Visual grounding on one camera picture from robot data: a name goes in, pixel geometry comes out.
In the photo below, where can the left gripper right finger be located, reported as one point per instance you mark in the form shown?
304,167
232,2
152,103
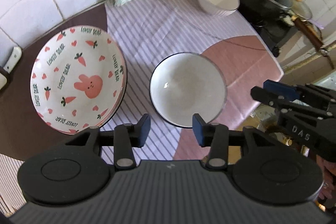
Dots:
218,138

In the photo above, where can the large white plate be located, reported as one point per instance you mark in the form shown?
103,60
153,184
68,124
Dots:
114,85

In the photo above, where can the white knife handle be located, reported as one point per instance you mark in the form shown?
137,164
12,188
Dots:
13,59

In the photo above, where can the pink rabbit carrot plate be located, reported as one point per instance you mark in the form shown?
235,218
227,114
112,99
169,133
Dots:
67,78

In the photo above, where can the white cutting board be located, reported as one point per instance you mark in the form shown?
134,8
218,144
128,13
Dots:
4,78

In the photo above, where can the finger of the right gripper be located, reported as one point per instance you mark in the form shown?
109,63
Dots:
310,94
284,106

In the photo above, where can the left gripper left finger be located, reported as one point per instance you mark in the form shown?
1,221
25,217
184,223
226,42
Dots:
123,138

